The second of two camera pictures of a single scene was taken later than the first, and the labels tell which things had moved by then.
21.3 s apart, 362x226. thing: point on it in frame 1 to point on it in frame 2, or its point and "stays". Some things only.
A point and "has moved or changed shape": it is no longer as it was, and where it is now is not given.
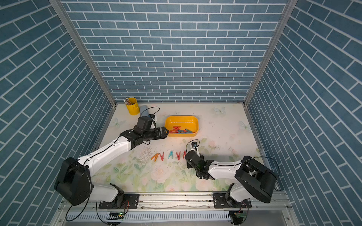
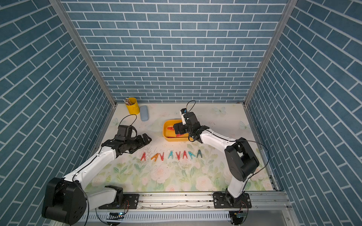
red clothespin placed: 178,156 stays
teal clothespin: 171,154 stays
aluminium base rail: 82,201 stays
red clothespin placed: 162,157 stays
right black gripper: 188,165 to 176,128
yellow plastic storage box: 181,126 has moved or changed shape
